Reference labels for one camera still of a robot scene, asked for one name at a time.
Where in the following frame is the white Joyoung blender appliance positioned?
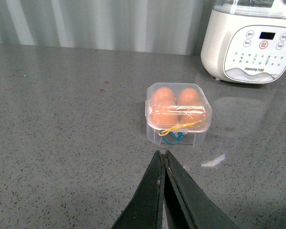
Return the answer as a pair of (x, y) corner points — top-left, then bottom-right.
(201, 0), (286, 84)

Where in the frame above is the blue rubber band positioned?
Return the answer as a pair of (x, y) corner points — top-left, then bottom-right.
(161, 132), (185, 145)

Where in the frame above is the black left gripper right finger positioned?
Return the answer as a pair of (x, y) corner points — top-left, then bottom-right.
(164, 150), (238, 229)

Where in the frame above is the brown egg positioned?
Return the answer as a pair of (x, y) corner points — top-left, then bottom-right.
(152, 87), (174, 103)
(150, 100), (179, 126)
(178, 103), (205, 125)
(176, 88), (200, 105)

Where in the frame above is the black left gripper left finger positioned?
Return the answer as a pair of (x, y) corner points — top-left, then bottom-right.
(112, 150), (165, 229)

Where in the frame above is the clear plastic egg box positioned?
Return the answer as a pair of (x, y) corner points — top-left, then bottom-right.
(145, 83), (213, 146)

